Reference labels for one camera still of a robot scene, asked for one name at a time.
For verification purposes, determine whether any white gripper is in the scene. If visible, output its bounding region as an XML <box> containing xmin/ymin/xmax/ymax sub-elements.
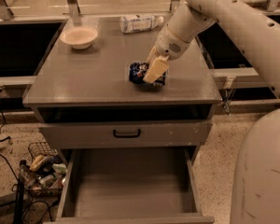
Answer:
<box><xmin>143</xmin><ymin>24</ymin><xmax>189</xmax><ymax>84</ymax></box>

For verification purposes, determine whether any blue pepsi can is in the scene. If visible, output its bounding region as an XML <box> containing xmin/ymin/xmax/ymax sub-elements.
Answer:
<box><xmin>129</xmin><ymin>62</ymin><xmax>166</xmax><ymax>86</ymax></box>

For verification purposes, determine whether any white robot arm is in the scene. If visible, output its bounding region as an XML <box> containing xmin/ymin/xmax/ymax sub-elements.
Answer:
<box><xmin>144</xmin><ymin>0</ymin><xmax>280</xmax><ymax>224</ymax></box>

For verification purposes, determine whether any grey top drawer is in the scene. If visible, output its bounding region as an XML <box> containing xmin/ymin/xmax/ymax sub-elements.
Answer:
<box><xmin>39</xmin><ymin>120</ymin><xmax>212</xmax><ymax>149</ymax></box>

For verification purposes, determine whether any grey drawer cabinet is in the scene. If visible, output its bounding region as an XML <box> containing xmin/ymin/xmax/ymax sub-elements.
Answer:
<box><xmin>22</xmin><ymin>15</ymin><xmax>223</xmax><ymax>224</ymax></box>

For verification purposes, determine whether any open grey middle drawer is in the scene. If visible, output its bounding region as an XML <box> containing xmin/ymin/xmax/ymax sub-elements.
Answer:
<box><xmin>47</xmin><ymin>147</ymin><xmax>214</xmax><ymax>224</ymax></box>

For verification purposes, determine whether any clear plastic water bottle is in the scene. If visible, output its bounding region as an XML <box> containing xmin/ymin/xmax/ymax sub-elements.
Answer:
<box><xmin>119</xmin><ymin>14</ymin><xmax>164</xmax><ymax>34</ymax></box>

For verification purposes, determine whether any white bowl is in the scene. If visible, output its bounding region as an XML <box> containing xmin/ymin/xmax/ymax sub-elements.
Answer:
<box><xmin>60</xmin><ymin>26</ymin><xmax>98</xmax><ymax>49</ymax></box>

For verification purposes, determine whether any black drawer handle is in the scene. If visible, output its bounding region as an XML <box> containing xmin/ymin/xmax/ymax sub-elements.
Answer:
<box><xmin>113</xmin><ymin>129</ymin><xmax>141</xmax><ymax>138</ymax></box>

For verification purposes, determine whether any metal railing frame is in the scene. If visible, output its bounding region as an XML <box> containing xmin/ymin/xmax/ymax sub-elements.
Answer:
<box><xmin>0</xmin><ymin>0</ymin><xmax>280</xmax><ymax>23</ymax></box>

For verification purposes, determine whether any wire basket with items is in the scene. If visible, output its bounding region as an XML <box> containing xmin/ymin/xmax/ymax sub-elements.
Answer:
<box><xmin>19</xmin><ymin>142</ymin><xmax>67</xmax><ymax>197</ymax></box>

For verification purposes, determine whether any black floor cable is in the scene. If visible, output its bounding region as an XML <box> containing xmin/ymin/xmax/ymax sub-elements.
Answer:
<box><xmin>0</xmin><ymin>87</ymin><xmax>13</xmax><ymax>147</ymax></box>

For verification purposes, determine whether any black stand post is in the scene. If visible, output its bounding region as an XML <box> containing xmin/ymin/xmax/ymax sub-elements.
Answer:
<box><xmin>13</xmin><ymin>160</ymin><xmax>26</xmax><ymax>224</ymax></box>

